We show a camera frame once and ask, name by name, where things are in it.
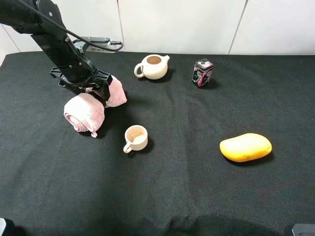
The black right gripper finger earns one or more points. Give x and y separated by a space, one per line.
101 92

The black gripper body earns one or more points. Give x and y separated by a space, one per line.
79 75

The pink towel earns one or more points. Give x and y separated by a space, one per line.
85 113

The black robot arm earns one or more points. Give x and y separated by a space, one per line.
42 20

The cream ceramic cup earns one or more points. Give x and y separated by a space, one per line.
136 138

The cream ceramic teapot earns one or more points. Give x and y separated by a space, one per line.
152 67

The black table cloth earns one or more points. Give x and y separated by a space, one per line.
55 181

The black floral tin box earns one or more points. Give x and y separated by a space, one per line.
202 73

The yellow mango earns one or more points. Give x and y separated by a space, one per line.
246 147

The grey base corner left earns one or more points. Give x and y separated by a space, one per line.
2 225

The grey base corner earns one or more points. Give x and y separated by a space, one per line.
2 225
303 230

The grey base corner right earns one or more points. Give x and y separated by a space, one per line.
303 230

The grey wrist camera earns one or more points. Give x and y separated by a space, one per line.
97 44

